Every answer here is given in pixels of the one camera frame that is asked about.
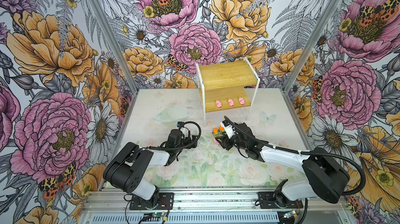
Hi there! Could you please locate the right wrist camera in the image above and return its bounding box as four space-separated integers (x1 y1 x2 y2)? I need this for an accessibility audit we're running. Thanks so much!
224 124 235 139

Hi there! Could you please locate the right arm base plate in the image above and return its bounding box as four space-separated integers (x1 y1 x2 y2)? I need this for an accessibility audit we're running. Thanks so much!
255 191 303 209

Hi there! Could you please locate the aluminium corner post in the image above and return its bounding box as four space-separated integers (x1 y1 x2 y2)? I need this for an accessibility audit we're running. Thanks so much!
87 0 139 96
283 0 342 93

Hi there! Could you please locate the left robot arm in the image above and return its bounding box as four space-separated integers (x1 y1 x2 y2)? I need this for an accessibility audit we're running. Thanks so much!
103 121 202 209

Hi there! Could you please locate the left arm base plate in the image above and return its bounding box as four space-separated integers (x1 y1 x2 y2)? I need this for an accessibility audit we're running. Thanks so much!
129 193 175 210

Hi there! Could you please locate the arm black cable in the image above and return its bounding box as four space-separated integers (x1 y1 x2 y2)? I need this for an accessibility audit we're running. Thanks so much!
223 116 366 197
140 120 202 153

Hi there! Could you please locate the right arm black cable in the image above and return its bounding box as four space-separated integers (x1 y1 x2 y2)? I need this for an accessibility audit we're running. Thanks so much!
223 116 366 197

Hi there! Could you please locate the green orange mixer truck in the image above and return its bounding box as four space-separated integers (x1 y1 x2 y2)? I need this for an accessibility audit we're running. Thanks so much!
218 126 225 133
212 128 221 138

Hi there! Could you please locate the right aluminium corner post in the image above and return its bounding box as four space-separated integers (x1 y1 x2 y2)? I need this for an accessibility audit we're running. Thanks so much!
283 0 342 93

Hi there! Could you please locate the left aluminium corner post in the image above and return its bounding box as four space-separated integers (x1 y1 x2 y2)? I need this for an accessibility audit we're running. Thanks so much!
87 0 139 96

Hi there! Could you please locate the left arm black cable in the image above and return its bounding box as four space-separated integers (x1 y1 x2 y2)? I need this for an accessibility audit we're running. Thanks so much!
140 120 202 153

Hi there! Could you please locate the aluminium front rail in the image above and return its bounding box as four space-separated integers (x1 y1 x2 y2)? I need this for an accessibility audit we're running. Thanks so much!
84 188 349 214

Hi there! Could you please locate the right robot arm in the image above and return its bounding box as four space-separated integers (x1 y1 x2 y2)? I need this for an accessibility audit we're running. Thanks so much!
213 121 350 208

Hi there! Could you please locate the two-tier bamboo white shelf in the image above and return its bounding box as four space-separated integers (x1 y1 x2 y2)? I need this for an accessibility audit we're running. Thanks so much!
196 57 260 123

